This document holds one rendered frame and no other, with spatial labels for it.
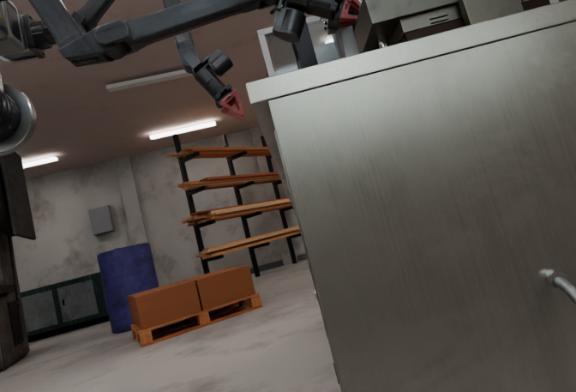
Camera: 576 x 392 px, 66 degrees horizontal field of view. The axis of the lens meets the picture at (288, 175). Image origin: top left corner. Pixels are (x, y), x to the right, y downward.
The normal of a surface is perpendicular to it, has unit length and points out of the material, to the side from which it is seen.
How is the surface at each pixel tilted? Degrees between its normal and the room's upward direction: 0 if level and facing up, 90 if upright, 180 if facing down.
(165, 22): 101
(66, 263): 90
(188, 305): 90
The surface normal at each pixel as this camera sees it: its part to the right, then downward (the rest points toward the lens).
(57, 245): 0.10, -0.15
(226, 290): 0.41, -0.22
